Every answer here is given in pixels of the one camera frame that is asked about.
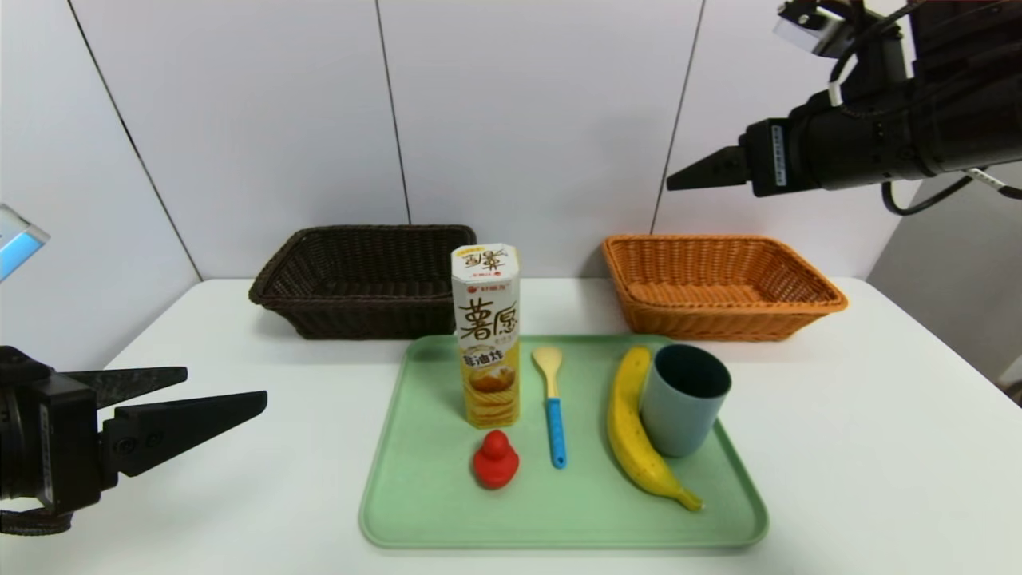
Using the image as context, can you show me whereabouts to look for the yellow banana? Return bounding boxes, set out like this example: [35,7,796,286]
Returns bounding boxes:
[606,345,704,512]

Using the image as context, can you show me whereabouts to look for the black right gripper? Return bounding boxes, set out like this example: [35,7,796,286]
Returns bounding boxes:
[666,89,918,197]

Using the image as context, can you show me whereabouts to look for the light green plastic tray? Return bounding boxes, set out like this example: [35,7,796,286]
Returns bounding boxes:
[359,334,769,549]

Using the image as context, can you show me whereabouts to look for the yellow white snack carton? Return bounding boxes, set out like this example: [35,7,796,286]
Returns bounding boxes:
[451,244,521,430]

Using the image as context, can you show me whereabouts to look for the dark brown wicker basket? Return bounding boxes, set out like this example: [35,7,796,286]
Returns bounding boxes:
[248,224,477,341]

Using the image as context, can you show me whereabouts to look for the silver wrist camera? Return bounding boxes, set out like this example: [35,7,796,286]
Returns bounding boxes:
[0,204,50,282]
[773,0,847,58]

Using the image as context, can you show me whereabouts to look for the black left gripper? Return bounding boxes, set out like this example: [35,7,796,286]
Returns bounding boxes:
[0,346,267,516]

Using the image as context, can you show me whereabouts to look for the red rubber duck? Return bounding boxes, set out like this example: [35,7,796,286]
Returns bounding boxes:
[473,430,520,490]

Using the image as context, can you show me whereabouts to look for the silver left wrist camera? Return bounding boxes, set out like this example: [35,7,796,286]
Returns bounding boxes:
[0,204,50,282]

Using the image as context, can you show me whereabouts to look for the black braided cable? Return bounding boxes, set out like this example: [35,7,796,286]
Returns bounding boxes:
[0,510,74,536]

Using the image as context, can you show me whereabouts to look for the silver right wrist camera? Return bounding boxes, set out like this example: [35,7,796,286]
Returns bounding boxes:
[773,0,847,58]

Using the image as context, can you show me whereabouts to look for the orange wicker basket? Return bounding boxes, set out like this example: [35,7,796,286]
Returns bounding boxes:
[602,234,849,343]

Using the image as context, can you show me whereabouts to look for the wooden spoon with blue handle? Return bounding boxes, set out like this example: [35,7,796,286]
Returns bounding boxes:
[532,346,567,470]

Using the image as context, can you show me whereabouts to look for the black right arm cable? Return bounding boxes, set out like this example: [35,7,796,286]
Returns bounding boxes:
[882,169,1022,216]

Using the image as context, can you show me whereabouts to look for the grey blue plastic cup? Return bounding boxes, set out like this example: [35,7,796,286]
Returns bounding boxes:
[640,344,732,458]

